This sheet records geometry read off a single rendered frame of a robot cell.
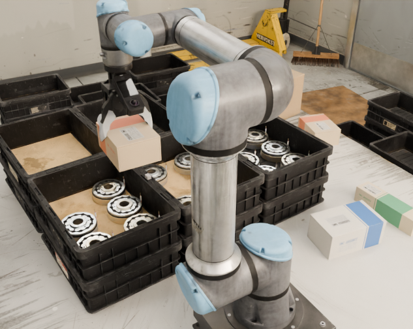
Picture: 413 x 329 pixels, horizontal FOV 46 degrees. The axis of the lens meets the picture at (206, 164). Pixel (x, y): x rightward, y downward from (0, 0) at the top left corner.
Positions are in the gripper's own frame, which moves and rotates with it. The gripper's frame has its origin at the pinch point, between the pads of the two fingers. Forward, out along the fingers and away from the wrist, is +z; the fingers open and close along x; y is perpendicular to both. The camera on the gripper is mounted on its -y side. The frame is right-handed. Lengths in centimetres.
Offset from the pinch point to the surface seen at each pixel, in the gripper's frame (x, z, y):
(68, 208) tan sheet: 16.8, 26.6, 13.1
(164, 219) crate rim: -1.5, 16.9, -17.6
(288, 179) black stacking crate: -47, 23, -12
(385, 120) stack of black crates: -184, 68, 63
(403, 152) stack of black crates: -169, 72, 35
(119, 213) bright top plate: 5.2, 23.9, -0.7
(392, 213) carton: -78, 36, -30
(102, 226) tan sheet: 10.5, 26.7, -0.2
